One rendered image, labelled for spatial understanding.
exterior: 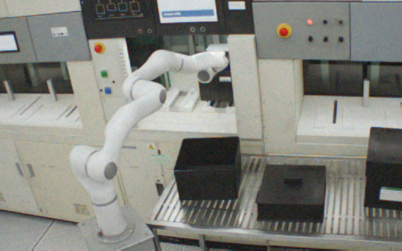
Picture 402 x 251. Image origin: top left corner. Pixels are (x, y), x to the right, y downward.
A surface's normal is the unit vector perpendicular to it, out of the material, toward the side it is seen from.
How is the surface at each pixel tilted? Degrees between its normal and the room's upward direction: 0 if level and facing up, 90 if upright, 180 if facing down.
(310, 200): 0
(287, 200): 0
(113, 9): 90
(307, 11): 90
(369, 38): 90
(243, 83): 90
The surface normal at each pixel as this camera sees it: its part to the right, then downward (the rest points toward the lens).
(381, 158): -0.12, -0.87
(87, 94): -0.28, 0.49
